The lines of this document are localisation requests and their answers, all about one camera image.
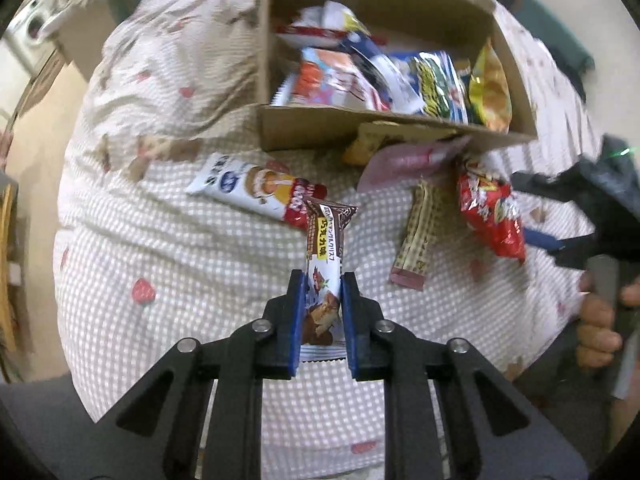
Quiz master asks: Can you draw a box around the yellow wooden chair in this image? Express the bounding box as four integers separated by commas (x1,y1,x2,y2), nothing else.
0,180,21,356

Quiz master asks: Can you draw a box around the beige side cabinet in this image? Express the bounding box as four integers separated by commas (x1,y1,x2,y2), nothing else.
37,0,131,81

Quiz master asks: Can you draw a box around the tan snack packet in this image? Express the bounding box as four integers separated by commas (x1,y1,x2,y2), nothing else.
342,122,458,167

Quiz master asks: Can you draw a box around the chocolate snack bar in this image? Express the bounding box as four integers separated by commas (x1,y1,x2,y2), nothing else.
301,198,359,363

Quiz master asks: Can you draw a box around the white and red biscuit packet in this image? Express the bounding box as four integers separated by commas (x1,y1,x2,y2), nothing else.
186,152,328,231

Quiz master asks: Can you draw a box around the gold snack packet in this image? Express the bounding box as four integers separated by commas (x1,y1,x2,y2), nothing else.
467,40,513,133

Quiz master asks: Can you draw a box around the brown striped wafer packet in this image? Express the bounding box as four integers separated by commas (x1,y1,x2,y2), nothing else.
390,180,443,291

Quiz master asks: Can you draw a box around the person's right hand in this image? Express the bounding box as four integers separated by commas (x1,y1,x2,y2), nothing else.
575,280,640,373

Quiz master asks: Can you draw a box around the cardboard box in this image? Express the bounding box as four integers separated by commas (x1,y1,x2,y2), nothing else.
257,0,540,153

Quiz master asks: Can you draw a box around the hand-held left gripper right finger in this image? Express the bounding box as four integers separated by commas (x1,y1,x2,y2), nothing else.
341,271,591,480

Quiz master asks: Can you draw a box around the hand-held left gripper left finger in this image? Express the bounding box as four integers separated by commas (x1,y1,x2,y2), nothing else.
92,269,307,480

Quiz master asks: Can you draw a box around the grey trouser leg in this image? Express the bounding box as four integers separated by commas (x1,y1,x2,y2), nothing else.
0,375,106,480

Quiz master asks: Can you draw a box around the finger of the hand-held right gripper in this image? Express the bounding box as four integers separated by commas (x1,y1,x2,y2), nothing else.
522,227,601,270
510,170,583,203

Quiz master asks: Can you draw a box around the washing machine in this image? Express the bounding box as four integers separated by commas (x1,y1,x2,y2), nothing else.
5,0,56,66

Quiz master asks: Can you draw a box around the red and white snack packet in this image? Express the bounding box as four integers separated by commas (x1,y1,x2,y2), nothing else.
274,24,348,48

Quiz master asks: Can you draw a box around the yellow and blue snack packet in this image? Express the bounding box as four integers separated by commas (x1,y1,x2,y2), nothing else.
395,51,471,123

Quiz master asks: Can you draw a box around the pink and light blue snack packet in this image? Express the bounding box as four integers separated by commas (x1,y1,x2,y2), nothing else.
272,47,393,111

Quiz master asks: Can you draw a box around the checked printed blanket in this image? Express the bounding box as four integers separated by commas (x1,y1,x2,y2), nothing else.
52,0,616,480

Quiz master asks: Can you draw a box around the white and yellow snack packet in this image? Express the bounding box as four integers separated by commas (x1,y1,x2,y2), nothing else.
295,1,372,37

